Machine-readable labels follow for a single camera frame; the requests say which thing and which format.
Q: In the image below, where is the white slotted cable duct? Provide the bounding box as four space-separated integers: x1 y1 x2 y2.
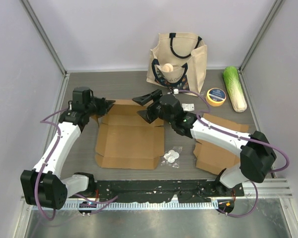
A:
32 200 219 211

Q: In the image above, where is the plastic bag of white discs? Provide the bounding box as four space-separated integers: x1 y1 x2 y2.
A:
161 146 182 169

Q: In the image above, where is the aluminium frame post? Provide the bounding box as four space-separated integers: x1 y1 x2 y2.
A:
20 0 67 76
239 0 285 73

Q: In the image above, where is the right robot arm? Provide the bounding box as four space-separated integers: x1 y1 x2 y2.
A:
132 90 276 196

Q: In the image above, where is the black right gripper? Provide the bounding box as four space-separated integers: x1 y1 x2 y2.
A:
133 89 174 124

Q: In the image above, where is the small flat cardboard box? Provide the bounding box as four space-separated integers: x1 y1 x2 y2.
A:
193 114 249 175

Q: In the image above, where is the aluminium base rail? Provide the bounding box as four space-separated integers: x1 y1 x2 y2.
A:
74 179 292 200

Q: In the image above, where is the left aluminium frame post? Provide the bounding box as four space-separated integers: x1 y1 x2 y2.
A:
20 0 67 76

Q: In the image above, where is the wooden ball in bag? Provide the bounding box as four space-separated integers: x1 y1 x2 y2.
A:
162 63 173 72

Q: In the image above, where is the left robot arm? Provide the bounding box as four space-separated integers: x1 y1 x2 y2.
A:
20 87 115 210

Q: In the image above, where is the small white packet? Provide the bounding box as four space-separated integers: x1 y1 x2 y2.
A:
182 104 195 112

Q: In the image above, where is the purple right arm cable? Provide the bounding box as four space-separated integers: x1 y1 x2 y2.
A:
177 89 290 219

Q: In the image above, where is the green plush cabbage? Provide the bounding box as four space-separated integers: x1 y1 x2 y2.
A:
223 66 247 113

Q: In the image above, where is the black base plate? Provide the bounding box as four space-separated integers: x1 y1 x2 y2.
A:
95 179 244 203

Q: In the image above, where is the beige canvas tote bag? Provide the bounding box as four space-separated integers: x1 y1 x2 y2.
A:
147 32 208 94

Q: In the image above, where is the right aluminium frame post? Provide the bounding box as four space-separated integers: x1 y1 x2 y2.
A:
239 0 285 73

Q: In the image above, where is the large cardboard box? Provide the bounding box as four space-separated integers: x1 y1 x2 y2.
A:
95 99 165 170

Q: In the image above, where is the yellow tape roll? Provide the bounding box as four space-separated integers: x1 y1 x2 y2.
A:
206 88 226 107

